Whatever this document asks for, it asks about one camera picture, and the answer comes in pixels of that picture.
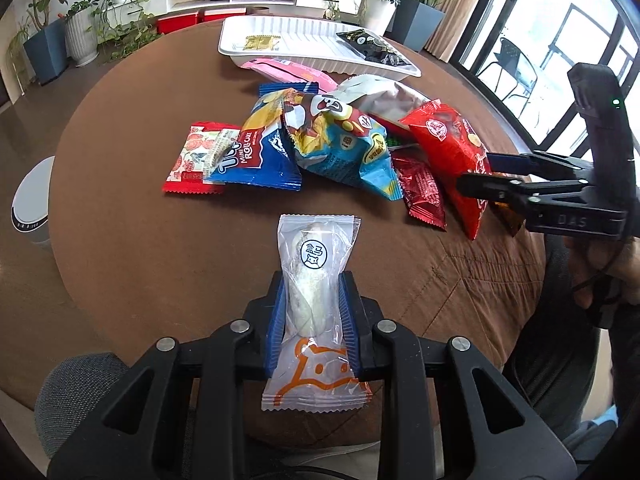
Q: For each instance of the clear packet with white roll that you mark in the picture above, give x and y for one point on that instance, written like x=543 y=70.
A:
x=312 y=260

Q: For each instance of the plant in white ribbed pot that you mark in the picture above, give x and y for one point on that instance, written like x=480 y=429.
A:
x=80 y=35

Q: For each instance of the dark red snack packet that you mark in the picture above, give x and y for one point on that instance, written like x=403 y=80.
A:
x=422 y=190

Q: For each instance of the grey white snack bag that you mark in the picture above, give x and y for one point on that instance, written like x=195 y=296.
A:
x=380 y=95

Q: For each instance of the red white snack packet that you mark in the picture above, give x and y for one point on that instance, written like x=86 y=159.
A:
x=192 y=160

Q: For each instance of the white round appliance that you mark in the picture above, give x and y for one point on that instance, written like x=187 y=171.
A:
x=32 y=205

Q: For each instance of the black window frame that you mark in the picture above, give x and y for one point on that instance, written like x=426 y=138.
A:
x=500 y=15

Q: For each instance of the white plastic tray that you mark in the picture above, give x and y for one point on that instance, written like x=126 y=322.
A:
x=300 y=40

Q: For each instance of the tall plant in blue-grey planter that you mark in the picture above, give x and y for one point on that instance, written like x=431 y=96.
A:
x=45 y=55

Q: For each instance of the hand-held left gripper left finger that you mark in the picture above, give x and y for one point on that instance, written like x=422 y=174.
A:
x=277 y=332

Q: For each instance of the person's right hand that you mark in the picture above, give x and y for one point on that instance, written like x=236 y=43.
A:
x=627 y=260

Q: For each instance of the blue roll cake packet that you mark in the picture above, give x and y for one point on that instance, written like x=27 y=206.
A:
x=250 y=160

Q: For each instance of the gold snack packet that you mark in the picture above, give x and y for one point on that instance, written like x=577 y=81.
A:
x=261 y=42

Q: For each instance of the panda print blue snack bag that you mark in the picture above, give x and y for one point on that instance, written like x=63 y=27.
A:
x=340 y=150

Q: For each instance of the leafy plant in white pot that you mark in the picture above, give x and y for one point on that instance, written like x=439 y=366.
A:
x=382 y=10

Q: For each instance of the black balcony railing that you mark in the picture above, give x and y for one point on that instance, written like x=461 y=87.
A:
x=560 y=35

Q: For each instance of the large-leaf plant in blue-grey planter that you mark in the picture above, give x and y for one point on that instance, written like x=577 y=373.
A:
x=420 y=22

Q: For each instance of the black balcony chair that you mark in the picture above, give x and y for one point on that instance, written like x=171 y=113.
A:
x=515 y=65

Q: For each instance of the empty brown pot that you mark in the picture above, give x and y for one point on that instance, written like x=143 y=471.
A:
x=259 y=9

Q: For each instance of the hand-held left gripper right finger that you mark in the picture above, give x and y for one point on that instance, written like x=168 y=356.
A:
x=350 y=327

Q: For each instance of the person's dark clothing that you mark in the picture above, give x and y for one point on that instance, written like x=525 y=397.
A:
x=550 y=350

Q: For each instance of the red snack bag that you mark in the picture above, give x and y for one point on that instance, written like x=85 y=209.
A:
x=450 y=150

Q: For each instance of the blue striped snack packet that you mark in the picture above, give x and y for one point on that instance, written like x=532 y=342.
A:
x=300 y=87

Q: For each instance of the beige curtain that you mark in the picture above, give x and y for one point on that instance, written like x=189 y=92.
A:
x=465 y=10

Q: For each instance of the black snack packet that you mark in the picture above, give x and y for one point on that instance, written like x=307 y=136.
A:
x=370 y=45

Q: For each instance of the red storage box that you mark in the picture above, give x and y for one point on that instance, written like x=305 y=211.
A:
x=222 y=14
x=177 y=23

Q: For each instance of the pink snack packet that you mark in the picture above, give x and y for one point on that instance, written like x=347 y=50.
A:
x=285 y=67

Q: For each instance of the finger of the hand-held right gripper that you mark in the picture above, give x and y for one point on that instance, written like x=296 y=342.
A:
x=505 y=162
x=482 y=185

